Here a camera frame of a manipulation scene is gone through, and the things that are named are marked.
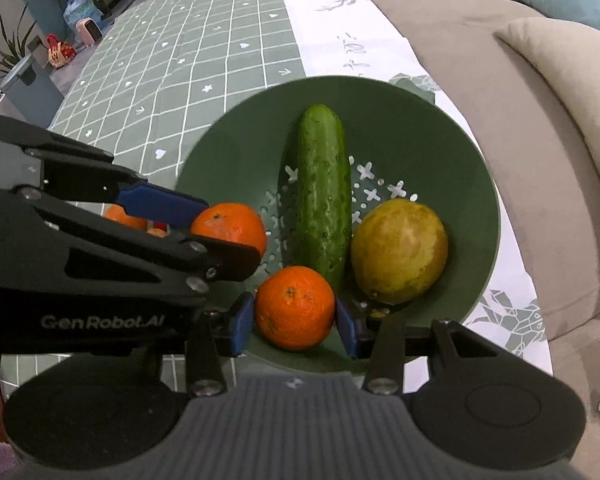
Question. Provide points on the green colander bowl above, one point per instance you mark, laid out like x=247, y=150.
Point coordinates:
x=420, y=160

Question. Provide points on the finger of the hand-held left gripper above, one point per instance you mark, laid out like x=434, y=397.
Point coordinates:
x=160, y=202
x=225, y=260

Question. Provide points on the blue water bottle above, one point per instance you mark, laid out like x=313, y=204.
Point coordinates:
x=82, y=12

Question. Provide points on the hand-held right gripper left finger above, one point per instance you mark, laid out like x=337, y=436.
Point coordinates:
x=242, y=327

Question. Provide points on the pink space heater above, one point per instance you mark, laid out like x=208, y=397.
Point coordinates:
x=87, y=31

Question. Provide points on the grey-blue trash can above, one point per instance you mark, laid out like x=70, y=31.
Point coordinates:
x=30, y=95

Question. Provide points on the beige cushion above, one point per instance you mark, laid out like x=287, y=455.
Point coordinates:
x=570, y=60

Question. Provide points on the yellow-green round fruit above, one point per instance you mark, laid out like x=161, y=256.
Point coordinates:
x=400, y=250

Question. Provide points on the white printed cloth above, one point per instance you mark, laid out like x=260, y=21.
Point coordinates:
x=340, y=20

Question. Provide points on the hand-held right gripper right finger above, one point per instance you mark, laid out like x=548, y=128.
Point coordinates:
x=347, y=330

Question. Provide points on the red patterned bag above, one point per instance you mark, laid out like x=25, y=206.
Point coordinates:
x=60, y=53

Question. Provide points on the beige sofa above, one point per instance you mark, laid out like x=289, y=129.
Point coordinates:
x=480, y=35

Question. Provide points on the green checked tablecloth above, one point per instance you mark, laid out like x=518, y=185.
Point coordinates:
x=205, y=35

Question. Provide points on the spiky-leaf potted plant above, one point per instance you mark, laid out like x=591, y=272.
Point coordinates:
x=7, y=50

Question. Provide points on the green cucumber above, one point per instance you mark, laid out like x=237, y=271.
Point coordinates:
x=322, y=185

